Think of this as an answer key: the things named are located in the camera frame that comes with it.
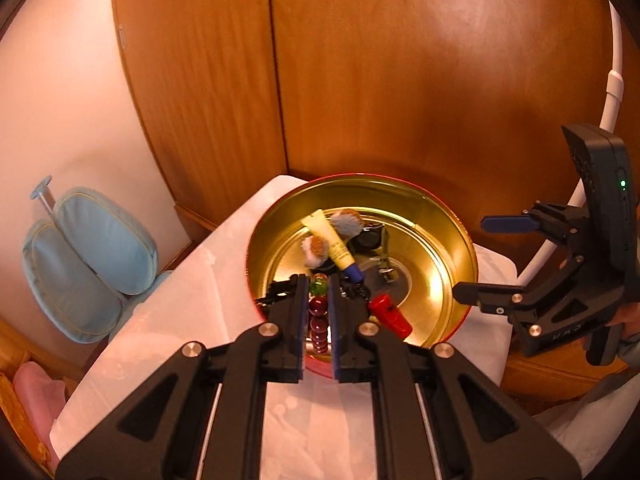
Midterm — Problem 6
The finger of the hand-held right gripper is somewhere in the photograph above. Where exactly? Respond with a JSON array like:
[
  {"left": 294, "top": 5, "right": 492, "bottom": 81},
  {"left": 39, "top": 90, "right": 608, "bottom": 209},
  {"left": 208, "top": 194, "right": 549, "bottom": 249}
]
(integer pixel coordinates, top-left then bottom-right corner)
[
  {"left": 452, "top": 255, "right": 623, "bottom": 358},
  {"left": 481, "top": 202, "right": 592, "bottom": 248}
]

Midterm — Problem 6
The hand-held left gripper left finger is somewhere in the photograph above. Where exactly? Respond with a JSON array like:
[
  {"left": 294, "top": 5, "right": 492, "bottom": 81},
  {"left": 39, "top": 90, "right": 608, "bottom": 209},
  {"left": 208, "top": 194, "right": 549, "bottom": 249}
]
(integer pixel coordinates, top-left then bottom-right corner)
[{"left": 55, "top": 274, "right": 310, "bottom": 480}]

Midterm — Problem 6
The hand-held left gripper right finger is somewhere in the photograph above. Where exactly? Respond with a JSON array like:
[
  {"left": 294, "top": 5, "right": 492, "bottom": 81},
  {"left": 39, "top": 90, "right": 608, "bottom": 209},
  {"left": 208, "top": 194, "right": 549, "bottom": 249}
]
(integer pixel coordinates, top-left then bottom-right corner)
[{"left": 327, "top": 275, "right": 568, "bottom": 480}]

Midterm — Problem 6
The dark red bead bracelet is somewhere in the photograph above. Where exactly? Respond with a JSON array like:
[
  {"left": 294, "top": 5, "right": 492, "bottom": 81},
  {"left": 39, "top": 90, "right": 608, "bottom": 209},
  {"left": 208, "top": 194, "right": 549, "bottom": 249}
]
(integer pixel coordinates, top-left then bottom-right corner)
[{"left": 307, "top": 274, "right": 331, "bottom": 356}]

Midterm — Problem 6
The black claw hair clip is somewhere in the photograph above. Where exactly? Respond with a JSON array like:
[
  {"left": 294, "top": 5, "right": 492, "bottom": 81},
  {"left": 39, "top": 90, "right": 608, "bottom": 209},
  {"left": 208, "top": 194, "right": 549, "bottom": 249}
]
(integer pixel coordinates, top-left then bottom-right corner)
[{"left": 254, "top": 279, "right": 297, "bottom": 307}]

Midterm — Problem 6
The red round tin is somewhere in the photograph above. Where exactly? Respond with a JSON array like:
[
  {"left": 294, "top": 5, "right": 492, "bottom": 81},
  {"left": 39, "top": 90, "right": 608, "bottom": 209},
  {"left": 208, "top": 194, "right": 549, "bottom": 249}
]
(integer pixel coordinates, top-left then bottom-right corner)
[{"left": 245, "top": 174, "right": 479, "bottom": 376}]

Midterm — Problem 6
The red lipstick tube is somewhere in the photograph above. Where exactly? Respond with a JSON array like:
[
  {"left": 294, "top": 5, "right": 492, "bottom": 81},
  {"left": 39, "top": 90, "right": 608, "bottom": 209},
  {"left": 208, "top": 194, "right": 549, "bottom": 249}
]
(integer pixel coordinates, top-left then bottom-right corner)
[{"left": 367, "top": 294, "right": 413, "bottom": 341}]

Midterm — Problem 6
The blue plush hat with pompoms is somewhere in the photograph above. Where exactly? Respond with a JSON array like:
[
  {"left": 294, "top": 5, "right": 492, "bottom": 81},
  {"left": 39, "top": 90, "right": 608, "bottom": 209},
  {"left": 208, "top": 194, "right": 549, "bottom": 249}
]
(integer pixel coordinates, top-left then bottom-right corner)
[{"left": 301, "top": 210, "right": 366, "bottom": 268}]

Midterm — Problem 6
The yellow cream tube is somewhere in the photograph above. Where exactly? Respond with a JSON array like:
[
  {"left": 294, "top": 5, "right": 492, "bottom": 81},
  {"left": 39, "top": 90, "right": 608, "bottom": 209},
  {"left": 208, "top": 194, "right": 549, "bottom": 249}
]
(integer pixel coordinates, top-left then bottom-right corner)
[{"left": 300, "top": 209, "right": 364, "bottom": 283}]

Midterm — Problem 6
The green wrist watch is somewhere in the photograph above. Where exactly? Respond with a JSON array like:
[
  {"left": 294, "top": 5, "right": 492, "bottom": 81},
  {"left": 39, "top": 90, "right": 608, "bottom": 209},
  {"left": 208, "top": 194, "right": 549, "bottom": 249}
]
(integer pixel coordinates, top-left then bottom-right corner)
[{"left": 347, "top": 224, "right": 396, "bottom": 281}]

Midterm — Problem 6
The person's right hand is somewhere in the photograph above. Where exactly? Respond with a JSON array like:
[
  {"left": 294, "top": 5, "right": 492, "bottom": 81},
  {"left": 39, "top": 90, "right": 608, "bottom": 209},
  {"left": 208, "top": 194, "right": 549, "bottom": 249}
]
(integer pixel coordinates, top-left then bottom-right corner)
[{"left": 612, "top": 302, "right": 640, "bottom": 341}]

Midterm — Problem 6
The white curved pipe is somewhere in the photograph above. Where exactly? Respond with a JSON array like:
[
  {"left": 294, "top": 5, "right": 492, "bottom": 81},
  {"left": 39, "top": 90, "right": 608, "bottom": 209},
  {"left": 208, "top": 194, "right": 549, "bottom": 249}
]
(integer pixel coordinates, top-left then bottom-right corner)
[{"left": 517, "top": 0, "right": 626, "bottom": 281}]

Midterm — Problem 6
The wooden wardrobe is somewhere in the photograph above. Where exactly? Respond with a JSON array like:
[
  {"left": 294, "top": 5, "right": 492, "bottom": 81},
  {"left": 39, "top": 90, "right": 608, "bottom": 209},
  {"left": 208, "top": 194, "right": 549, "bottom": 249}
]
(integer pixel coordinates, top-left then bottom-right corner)
[{"left": 110, "top": 0, "right": 631, "bottom": 401}]

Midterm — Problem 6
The blue chair backrest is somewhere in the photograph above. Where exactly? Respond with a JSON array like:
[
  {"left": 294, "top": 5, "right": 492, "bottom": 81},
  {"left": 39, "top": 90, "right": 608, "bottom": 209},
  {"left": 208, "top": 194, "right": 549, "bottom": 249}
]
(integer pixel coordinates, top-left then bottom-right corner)
[{"left": 21, "top": 175, "right": 173, "bottom": 345}]

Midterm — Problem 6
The wooden bed headboard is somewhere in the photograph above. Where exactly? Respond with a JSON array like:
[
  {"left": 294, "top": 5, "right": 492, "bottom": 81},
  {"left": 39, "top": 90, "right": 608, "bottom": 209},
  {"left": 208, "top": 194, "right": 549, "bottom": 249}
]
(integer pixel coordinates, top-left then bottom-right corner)
[{"left": 0, "top": 315, "right": 88, "bottom": 386}]

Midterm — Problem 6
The pink bed sheet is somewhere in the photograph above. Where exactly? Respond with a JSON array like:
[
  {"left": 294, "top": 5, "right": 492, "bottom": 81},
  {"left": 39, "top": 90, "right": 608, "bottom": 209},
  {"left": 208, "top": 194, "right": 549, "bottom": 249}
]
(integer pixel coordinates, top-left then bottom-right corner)
[{"left": 12, "top": 362, "right": 68, "bottom": 441}]

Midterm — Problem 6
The orange pillow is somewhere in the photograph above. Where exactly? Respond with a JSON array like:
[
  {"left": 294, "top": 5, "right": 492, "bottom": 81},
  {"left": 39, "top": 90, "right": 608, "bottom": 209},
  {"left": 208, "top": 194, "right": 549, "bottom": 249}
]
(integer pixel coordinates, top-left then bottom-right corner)
[{"left": 0, "top": 372, "right": 51, "bottom": 471}]

